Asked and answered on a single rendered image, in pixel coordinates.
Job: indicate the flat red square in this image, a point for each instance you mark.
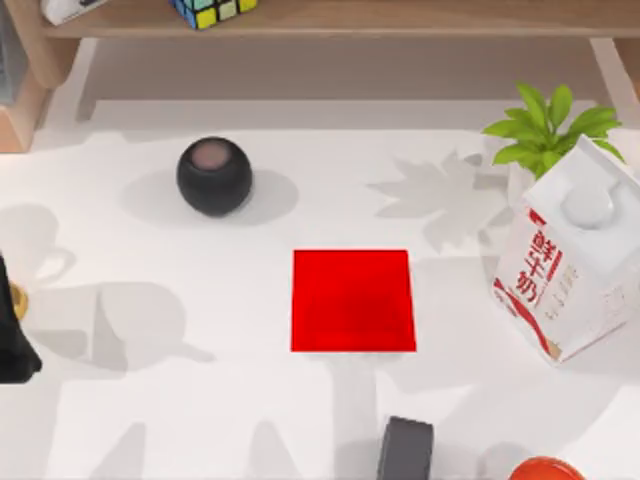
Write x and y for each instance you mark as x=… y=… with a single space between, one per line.
x=353 y=300

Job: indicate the black round speaker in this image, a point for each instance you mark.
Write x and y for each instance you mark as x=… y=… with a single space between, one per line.
x=214 y=185

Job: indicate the wooden shelf unit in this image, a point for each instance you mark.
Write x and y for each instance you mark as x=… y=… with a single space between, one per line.
x=320 y=25

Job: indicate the dark grey box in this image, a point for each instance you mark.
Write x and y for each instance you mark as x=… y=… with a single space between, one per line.
x=405 y=450

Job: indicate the green leafy plant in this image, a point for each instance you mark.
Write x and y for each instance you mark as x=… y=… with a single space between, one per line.
x=542 y=127

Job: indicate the white and red milk carton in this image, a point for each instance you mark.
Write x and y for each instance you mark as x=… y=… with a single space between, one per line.
x=570 y=260

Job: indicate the multicoloured puzzle cube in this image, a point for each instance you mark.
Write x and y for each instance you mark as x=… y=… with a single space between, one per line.
x=212 y=11

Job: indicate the gold trophy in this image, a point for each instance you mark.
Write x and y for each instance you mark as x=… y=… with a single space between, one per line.
x=19 y=301

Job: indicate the orange round object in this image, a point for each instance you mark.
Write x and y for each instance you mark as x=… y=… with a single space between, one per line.
x=545 y=470

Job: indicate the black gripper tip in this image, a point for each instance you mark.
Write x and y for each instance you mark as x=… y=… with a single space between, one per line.
x=12 y=335

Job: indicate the white box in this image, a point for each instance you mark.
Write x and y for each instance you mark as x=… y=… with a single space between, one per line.
x=67 y=9

